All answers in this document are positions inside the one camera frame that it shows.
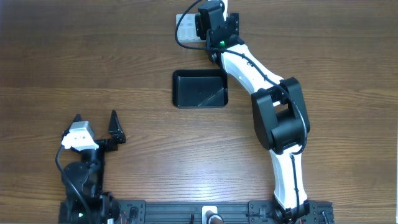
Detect clear test tube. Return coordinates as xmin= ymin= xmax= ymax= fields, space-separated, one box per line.
xmin=197 ymin=86 xmax=226 ymax=107

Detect mounting rail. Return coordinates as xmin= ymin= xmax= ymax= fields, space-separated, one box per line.
xmin=58 ymin=198 xmax=335 ymax=224

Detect black tray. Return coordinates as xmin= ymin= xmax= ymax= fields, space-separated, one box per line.
xmin=172 ymin=68 xmax=229 ymax=109

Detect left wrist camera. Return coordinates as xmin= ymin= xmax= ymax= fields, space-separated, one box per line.
xmin=60 ymin=120 xmax=100 ymax=152

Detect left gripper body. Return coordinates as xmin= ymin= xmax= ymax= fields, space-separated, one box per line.
xmin=94 ymin=138 xmax=119 ymax=153

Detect white test tube rack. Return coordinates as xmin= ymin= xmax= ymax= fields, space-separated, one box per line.
xmin=175 ymin=14 xmax=206 ymax=44

